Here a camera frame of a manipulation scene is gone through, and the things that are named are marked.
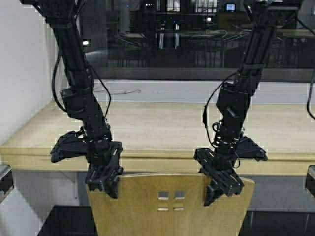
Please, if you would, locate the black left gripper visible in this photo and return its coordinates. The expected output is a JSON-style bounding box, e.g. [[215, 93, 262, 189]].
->
[[85, 141, 123, 199]]

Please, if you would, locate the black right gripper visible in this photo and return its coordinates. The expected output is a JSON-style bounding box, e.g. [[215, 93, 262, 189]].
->
[[193, 148, 244, 206]]

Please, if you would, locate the yellow chair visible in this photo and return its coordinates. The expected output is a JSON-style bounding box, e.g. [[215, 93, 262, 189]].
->
[[87, 173, 255, 236]]

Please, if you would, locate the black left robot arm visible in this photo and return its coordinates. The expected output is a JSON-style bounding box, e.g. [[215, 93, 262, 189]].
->
[[21, 0, 123, 199]]

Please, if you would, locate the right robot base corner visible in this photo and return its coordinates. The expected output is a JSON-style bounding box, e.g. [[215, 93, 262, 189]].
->
[[305, 165, 315, 197]]

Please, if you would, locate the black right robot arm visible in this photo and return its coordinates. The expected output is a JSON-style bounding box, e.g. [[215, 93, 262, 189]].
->
[[194, 0, 281, 206]]

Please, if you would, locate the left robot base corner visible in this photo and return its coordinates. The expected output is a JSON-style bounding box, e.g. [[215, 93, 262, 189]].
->
[[0, 164, 14, 201]]

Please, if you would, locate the long wooden window counter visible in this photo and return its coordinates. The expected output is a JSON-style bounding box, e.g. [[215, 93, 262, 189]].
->
[[0, 102, 315, 176]]

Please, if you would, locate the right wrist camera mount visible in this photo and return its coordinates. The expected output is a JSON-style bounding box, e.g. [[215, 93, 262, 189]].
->
[[236, 136, 268, 162]]

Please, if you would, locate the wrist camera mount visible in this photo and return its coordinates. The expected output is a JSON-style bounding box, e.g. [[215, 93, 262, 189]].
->
[[50, 131, 87, 163], [236, 136, 268, 162]]

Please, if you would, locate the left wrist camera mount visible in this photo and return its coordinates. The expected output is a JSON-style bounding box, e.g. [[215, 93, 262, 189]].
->
[[50, 131, 87, 163]]

